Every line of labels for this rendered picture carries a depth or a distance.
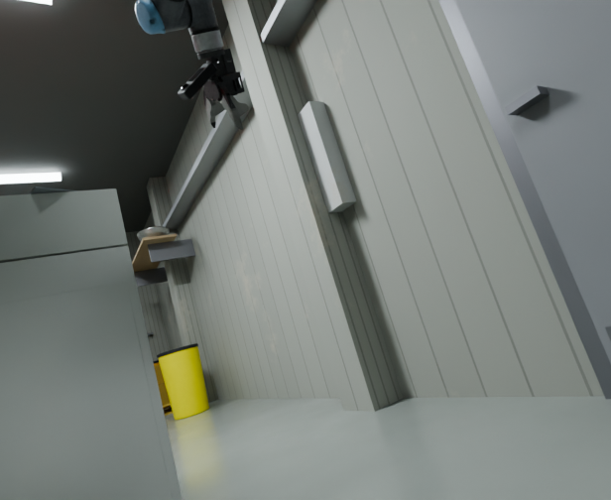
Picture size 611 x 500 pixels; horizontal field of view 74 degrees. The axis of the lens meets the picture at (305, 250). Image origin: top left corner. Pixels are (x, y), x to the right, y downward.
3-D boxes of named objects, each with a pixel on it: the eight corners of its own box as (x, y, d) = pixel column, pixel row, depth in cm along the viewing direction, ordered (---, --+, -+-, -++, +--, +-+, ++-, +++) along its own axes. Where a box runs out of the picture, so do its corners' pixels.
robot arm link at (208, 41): (199, 33, 99) (184, 38, 105) (205, 54, 101) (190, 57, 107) (224, 28, 103) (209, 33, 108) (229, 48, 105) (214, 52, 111)
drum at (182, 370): (218, 407, 432) (202, 341, 446) (176, 422, 408) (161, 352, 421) (205, 406, 471) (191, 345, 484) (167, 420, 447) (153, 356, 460)
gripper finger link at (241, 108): (259, 118, 109) (240, 89, 109) (241, 124, 106) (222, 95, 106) (255, 124, 111) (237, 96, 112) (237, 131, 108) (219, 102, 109)
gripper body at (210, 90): (246, 94, 111) (233, 46, 105) (219, 102, 107) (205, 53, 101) (231, 94, 117) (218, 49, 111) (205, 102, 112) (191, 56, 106)
